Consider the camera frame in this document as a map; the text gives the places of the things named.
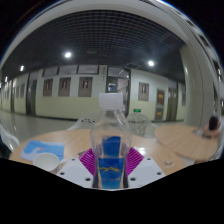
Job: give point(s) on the person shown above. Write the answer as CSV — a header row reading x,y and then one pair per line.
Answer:
x,y
213,125

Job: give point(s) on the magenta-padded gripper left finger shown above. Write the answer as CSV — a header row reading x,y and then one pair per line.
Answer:
x,y
73,171

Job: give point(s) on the round wooden side table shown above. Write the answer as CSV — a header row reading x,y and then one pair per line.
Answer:
x,y
183,140

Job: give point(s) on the black bag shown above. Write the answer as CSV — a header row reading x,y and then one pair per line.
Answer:
x,y
4,151

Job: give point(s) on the dark-framed doorway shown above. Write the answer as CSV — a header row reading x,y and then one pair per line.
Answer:
x,y
118,90

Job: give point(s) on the white marbled mug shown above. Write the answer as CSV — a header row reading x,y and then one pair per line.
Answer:
x,y
46,161

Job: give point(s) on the round ceiling lights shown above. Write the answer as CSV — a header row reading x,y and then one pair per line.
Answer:
x,y
68,54

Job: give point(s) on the blue and white paper leaflet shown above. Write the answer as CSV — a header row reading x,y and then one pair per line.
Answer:
x,y
43,148

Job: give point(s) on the framed wall pictures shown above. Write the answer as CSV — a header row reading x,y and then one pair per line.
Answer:
x,y
85,86

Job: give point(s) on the green exit sign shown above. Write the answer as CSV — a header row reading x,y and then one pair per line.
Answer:
x,y
137,110

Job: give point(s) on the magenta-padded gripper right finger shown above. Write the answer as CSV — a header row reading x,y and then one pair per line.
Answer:
x,y
146,171

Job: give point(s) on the clear blue-labelled water bottle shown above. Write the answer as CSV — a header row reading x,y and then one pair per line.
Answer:
x,y
111,133

